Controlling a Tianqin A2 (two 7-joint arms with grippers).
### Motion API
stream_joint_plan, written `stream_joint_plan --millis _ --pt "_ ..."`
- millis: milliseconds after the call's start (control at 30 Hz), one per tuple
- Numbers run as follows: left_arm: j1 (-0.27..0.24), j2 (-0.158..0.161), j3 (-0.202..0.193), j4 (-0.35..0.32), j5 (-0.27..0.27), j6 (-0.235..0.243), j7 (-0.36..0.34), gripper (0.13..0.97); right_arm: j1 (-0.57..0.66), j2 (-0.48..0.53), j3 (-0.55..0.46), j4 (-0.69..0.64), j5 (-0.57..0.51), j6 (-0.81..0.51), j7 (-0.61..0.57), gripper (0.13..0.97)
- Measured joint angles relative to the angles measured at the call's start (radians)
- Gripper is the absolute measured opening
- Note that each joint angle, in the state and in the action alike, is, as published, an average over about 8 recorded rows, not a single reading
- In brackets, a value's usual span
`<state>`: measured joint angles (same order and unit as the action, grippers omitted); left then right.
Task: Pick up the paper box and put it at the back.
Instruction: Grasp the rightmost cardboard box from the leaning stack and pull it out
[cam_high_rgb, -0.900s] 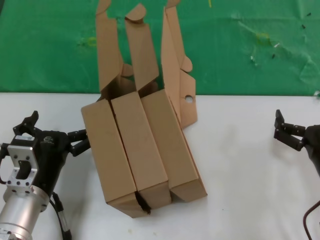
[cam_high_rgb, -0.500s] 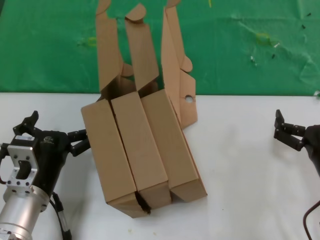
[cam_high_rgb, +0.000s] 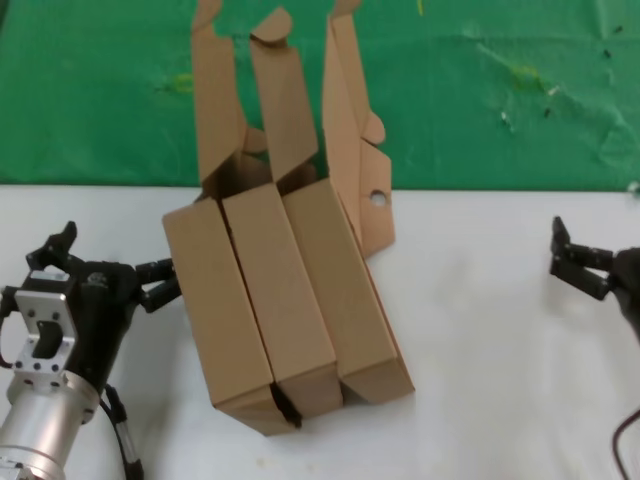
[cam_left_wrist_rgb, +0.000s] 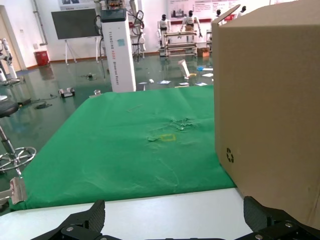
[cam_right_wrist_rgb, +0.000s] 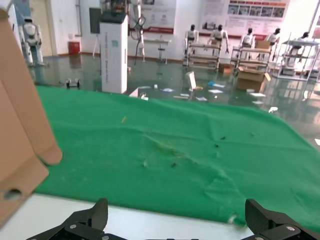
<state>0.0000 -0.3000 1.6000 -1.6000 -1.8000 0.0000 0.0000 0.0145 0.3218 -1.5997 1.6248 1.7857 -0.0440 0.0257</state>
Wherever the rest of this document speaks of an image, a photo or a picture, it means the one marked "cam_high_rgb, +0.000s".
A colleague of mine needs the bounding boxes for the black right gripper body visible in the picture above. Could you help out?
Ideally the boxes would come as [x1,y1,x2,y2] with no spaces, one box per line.
[610,247,640,347]

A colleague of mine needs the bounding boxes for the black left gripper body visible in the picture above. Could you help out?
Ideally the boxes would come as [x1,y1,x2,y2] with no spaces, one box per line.
[29,259,145,395]

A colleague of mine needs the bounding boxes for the brown cardboard box without hole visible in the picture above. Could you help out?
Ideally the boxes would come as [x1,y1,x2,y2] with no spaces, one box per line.
[162,0,304,437]

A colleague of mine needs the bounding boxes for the wide brown cardboard box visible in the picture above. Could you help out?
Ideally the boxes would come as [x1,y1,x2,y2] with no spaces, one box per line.
[277,0,417,407]

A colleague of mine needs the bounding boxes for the silver left wrist bracket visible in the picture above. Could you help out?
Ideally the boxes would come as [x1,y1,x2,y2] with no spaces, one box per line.
[12,279,84,389]

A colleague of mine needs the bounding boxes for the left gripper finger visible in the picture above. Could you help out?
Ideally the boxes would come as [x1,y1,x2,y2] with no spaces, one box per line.
[134,257,183,315]
[26,221,79,275]

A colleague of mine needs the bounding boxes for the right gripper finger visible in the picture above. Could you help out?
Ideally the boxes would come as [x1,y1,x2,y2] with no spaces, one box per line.
[548,214,616,303]

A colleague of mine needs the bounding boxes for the green cloth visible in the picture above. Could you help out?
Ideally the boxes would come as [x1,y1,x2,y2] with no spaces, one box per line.
[0,0,640,195]

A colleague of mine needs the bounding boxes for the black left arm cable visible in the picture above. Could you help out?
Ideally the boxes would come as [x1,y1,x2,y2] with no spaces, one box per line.
[99,382,147,480]

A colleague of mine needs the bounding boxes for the dark red cable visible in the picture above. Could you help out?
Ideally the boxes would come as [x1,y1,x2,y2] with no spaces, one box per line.
[612,407,640,480]

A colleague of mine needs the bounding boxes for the brown cardboard box, round hole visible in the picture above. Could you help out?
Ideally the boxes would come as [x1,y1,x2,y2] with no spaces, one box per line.
[221,9,347,419]

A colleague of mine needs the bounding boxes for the black looped left wrist cable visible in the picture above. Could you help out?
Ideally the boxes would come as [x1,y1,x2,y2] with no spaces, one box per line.
[0,284,22,371]

